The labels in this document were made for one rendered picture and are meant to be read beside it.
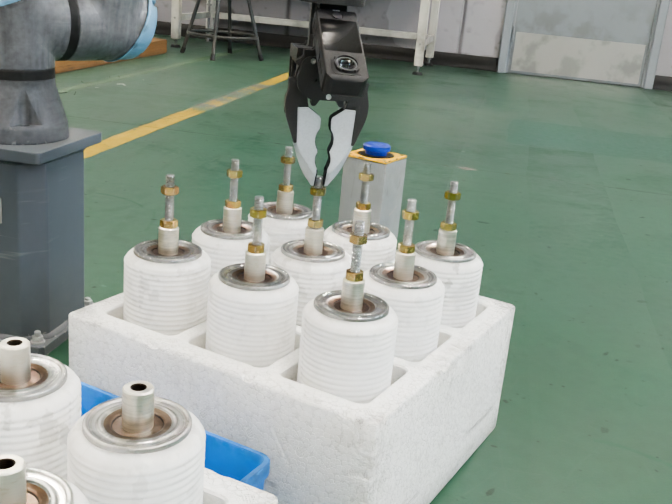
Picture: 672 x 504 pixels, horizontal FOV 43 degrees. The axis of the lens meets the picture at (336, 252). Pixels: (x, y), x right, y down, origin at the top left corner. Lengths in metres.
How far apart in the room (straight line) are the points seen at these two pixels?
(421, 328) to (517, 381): 0.43
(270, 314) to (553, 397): 0.57
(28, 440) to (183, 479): 0.13
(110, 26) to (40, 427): 0.77
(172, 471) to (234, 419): 0.29
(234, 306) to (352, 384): 0.15
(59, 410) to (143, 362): 0.28
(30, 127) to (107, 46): 0.17
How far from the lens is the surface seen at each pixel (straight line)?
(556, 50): 5.97
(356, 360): 0.83
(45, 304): 1.32
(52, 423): 0.68
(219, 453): 0.88
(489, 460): 1.13
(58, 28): 1.28
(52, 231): 1.30
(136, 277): 0.96
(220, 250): 1.03
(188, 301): 0.96
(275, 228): 1.12
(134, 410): 0.62
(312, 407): 0.83
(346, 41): 0.91
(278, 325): 0.89
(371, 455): 0.81
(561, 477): 1.13
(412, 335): 0.94
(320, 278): 0.97
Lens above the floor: 0.57
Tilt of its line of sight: 18 degrees down
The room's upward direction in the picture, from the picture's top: 5 degrees clockwise
